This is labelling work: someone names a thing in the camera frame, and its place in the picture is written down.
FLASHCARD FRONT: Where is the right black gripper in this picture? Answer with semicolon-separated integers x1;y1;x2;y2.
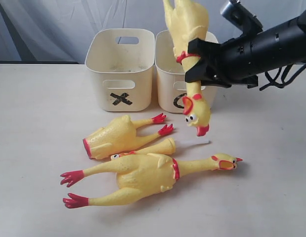
184;37;258;88

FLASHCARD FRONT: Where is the whole yellow rubber chicken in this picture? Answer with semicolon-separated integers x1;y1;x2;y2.
162;0;212;137

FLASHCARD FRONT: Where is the headless rubber chicken body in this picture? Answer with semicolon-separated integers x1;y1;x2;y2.
83;113;174;160

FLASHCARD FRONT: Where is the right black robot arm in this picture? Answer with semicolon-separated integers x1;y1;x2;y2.
185;0;306;90

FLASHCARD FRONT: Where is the cream bin marked O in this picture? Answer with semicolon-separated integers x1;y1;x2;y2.
155;29;219;114

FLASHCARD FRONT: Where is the cream bin marked X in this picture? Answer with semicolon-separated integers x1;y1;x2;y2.
85;28;155;112

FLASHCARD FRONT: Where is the severed chicken head with squeaker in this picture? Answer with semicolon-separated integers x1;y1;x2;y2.
110;138;211;160

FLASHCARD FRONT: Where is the white backdrop curtain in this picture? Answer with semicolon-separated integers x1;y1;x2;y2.
0;0;306;64

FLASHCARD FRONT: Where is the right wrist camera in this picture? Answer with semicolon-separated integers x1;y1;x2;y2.
220;0;263;37

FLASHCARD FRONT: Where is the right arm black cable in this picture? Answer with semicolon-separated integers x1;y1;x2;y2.
259;61;306;91

